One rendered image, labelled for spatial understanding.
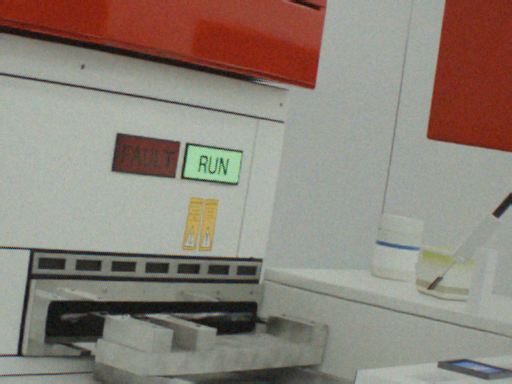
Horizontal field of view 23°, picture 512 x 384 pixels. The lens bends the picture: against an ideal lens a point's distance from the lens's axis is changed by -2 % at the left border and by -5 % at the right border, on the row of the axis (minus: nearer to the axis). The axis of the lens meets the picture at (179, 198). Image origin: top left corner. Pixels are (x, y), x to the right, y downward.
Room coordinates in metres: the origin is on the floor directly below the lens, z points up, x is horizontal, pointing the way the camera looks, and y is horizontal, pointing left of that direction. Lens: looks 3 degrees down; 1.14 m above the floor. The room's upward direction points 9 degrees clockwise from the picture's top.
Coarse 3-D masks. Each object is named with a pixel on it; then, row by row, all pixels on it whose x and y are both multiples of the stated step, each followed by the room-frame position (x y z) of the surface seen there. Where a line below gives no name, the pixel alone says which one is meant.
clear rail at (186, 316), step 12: (72, 312) 1.57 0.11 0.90; (84, 312) 1.58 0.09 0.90; (108, 312) 1.61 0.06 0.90; (120, 312) 1.63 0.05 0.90; (132, 312) 1.65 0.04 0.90; (156, 312) 1.68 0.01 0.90; (168, 312) 1.70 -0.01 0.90; (180, 312) 1.72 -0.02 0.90; (192, 312) 1.74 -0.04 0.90; (204, 312) 1.75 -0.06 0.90; (228, 312) 1.79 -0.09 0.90; (240, 312) 1.81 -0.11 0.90
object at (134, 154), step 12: (120, 144) 1.61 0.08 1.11; (132, 144) 1.63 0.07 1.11; (144, 144) 1.65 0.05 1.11; (156, 144) 1.66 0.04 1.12; (168, 144) 1.68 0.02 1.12; (120, 156) 1.62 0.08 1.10; (132, 156) 1.63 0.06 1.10; (144, 156) 1.65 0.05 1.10; (156, 156) 1.67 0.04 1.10; (168, 156) 1.68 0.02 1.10; (120, 168) 1.62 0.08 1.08; (132, 168) 1.63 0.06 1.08; (144, 168) 1.65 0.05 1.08; (156, 168) 1.67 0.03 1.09; (168, 168) 1.68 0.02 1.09
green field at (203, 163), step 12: (192, 156) 1.72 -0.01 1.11; (204, 156) 1.74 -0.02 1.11; (216, 156) 1.75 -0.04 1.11; (228, 156) 1.77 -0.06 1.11; (240, 156) 1.79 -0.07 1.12; (192, 168) 1.72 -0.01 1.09; (204, 168) 1.74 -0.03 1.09; (216, 168) 1.76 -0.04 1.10; (228, 168) 1.78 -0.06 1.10; (228, 180) 1.78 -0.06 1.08
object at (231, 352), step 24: (216, 336) 1.70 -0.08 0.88; (240, 336) 1.73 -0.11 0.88; (264, 336) 1.77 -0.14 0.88; (96, 360) 1.54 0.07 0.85; (120, 360) 1.51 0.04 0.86; (144, 360) 1.49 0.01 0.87; (168, 360) 1.52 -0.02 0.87; (192, 360) 1.55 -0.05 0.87; (216, 360) 1.59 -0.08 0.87; (240, 360) 1.63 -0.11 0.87; (264, 360) 1.66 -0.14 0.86; (288, 360) 1.71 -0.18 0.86; (312, 360) 1.75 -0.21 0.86
